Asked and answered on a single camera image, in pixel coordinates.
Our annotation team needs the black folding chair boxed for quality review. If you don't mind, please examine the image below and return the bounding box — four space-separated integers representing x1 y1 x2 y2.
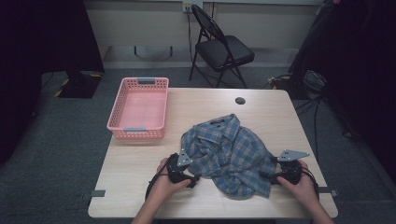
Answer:
188 3 256 90

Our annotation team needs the black wall cable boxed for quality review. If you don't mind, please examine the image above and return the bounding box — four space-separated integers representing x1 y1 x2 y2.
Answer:
186 10 194 62

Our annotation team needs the person's right hand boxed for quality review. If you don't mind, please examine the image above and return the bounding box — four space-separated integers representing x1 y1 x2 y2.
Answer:
276 160 316 207

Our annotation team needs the white wall outlet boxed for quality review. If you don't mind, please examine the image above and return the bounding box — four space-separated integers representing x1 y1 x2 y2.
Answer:
181 0 204 13

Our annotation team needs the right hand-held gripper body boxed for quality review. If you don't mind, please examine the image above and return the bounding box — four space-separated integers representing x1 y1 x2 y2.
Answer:
269 149 311 187

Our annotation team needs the black stand base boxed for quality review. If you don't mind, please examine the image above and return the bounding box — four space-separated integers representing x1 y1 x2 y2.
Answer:
53 70 105 100

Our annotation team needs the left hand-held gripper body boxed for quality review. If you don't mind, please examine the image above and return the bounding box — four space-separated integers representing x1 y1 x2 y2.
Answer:
165 148 194 185

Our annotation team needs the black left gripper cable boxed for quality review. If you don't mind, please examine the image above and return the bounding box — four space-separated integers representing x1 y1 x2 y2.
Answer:
144 172 171 201

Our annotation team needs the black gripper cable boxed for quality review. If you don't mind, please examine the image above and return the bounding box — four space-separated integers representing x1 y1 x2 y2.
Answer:
299 166 320 200
144 172 171 201

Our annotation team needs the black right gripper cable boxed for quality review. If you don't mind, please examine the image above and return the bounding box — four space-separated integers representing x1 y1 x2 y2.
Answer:
299 166 320 200

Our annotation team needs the black curtain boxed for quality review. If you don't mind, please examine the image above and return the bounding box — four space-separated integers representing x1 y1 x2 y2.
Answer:
0 0 106 164
288 0 396 183

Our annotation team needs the blue plaid shirt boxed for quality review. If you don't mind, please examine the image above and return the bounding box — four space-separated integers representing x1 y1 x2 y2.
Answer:
180 113 277 200

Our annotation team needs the person's left hand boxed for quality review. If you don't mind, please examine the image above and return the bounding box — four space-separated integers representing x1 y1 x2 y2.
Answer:
154 158 192 203

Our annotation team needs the pink plastic basket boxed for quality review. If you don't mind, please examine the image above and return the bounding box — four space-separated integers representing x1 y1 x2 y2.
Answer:
106 77 170 140

